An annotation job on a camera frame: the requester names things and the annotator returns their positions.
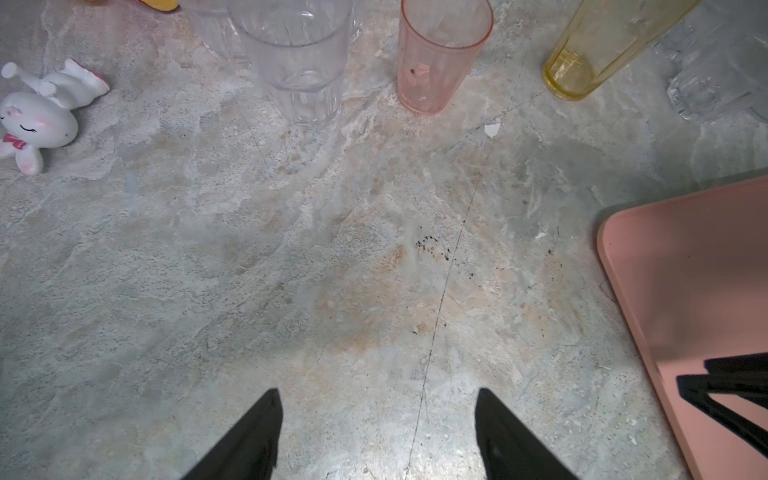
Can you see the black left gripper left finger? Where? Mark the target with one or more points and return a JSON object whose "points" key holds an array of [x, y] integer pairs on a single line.
{"points": [[249, 450]]}

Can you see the yellow plastic tumbler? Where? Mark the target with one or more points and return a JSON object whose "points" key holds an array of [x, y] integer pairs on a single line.
{"points": [[602, 37]]}

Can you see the yellow plush duck toy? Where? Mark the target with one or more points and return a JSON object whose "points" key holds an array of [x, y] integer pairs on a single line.
{"points": [[159, 6]]}

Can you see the clear upturned glass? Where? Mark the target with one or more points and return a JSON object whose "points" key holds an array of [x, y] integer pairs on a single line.
{"points": [[719, 50]]}

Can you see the pink plastic tray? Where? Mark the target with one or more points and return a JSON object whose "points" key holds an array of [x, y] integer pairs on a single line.
{"points": [[690, 277]]}

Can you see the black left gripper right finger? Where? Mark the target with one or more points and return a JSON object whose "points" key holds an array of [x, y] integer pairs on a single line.
{"points": [[509, 450]]}

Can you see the pink plastic cup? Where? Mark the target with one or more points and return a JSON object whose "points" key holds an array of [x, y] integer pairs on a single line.
{"points": [[438, 43]]}

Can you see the clear faceted glass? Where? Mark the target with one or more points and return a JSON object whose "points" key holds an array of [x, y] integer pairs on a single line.
{"points": [[211, 21], [299, 50]]}

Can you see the white bunny figurine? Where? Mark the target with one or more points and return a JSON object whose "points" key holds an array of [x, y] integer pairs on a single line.
{"points": [[43, 119]]}

